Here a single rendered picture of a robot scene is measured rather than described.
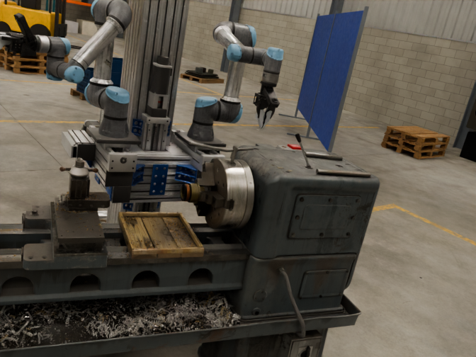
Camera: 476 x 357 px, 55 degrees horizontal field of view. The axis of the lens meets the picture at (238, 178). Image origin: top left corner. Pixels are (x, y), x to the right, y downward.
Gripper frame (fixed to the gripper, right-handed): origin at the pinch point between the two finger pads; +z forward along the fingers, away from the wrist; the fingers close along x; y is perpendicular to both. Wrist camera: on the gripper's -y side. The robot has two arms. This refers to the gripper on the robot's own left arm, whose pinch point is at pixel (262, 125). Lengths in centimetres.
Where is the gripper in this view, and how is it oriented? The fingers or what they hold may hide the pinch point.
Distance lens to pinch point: 216.3
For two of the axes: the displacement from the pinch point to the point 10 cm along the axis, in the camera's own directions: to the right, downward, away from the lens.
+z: -1.8, 9.3, 3.2
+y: -4.0, -3.6, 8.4
